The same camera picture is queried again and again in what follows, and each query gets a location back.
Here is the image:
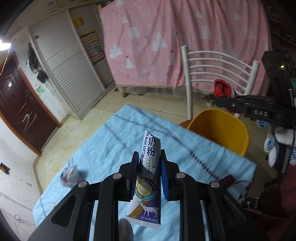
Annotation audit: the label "milk powder sachet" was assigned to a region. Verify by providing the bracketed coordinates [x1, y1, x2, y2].
[126, 130, 162, 229]

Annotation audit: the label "silver snack wrapper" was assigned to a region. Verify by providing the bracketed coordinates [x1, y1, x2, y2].
[60, 166, 81, 187]

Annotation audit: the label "white gloved right hand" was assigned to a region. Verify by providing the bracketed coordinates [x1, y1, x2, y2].
[256, 120, 295, 167]

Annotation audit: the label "white gloved left hand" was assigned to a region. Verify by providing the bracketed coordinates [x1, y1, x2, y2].
[118, 218, 134, 241]

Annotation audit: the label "light blue bed sheet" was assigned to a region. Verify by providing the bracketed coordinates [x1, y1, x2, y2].
[33, 104, 256, 240]

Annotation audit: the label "white metal chair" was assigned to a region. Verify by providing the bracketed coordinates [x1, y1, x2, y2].
[181, 45, 260, 120]

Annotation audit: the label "dark brown door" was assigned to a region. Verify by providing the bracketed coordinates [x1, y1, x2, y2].
[1, 53, 62, 156]

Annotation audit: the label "pink patterned curtain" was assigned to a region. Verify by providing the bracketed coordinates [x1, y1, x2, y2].
[100, 1, 270, 91]

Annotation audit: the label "white louvered wardrobe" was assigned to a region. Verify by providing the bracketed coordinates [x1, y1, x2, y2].
[29, 4, 114, 119]

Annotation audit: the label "black bags on hook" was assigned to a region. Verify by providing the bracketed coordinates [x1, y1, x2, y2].
[28, 43, 49, 84]

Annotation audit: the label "wooden bed frame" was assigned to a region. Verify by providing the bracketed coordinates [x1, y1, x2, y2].
[116, 84, 186, 98]

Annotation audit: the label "colourful wall chart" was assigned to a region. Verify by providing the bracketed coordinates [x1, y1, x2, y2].
[79, 31, 105, 65]

